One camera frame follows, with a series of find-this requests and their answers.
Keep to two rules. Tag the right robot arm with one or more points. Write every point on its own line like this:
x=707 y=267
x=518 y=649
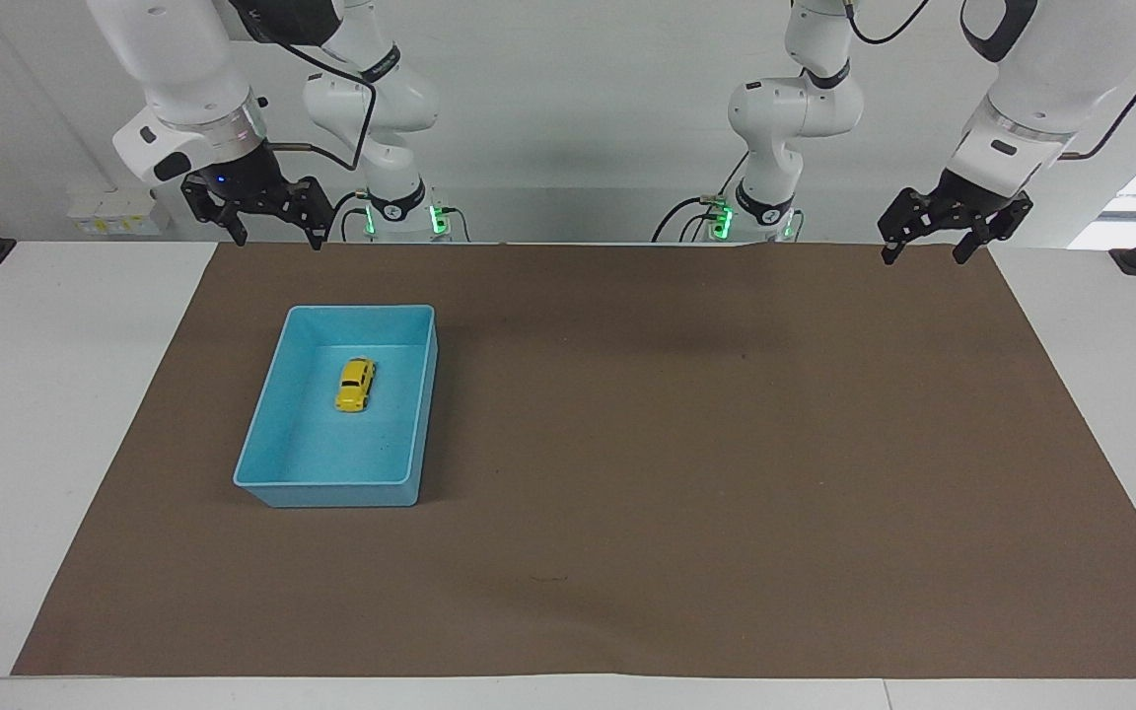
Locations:
x=174 y=59

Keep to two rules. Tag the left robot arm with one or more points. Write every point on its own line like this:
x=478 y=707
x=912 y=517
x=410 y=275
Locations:
x=1051 y=79

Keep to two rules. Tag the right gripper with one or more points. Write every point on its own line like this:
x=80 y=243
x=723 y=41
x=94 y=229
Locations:
x=243 y=173

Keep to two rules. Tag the light blue plastic bin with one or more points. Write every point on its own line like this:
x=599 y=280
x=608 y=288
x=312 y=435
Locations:
x=331 y=463

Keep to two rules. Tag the white wall socket box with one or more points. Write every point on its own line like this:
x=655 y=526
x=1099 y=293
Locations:
x=119 y=215

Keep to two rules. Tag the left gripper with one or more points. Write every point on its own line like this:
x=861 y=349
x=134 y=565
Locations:
x=972 y=199

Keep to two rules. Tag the yellow toy beetle car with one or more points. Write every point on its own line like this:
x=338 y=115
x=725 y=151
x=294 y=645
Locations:
x=355 y=385

